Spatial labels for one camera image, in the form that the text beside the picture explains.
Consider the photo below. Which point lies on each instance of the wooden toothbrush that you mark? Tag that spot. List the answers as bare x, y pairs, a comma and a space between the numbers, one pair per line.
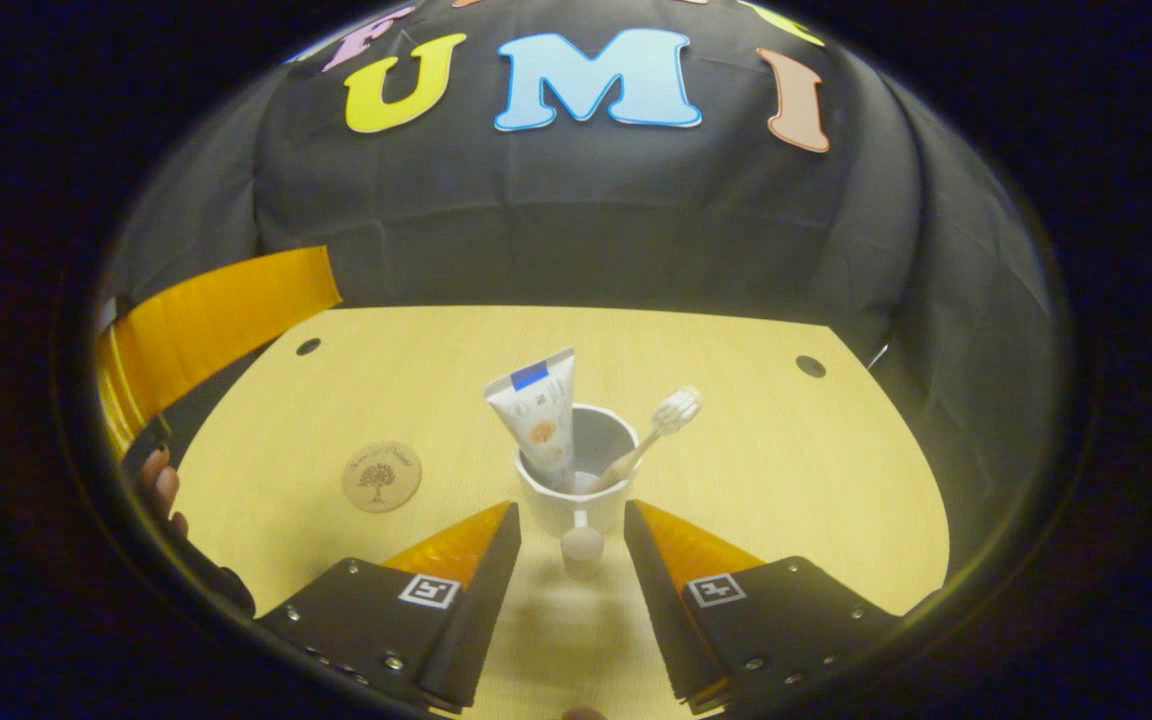
674, 410

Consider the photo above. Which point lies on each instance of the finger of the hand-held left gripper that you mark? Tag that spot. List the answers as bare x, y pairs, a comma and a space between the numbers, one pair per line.
216, 310

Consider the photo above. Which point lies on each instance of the round cork coaster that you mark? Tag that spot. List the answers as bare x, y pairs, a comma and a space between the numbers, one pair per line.
382, 477

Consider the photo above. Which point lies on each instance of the white toothpaste tube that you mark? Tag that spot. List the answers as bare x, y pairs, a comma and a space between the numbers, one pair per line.
541, 415

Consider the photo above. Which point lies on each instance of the light wooden desktop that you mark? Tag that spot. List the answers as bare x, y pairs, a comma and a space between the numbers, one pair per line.
786, 480

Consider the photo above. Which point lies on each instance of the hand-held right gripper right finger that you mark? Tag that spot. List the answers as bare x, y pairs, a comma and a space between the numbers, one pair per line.
661, 590

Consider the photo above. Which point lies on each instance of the black backdrop cloth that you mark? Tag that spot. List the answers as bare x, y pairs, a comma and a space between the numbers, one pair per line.
586, 220

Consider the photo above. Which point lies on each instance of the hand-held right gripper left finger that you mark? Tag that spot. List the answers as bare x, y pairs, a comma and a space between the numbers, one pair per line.
481, 590

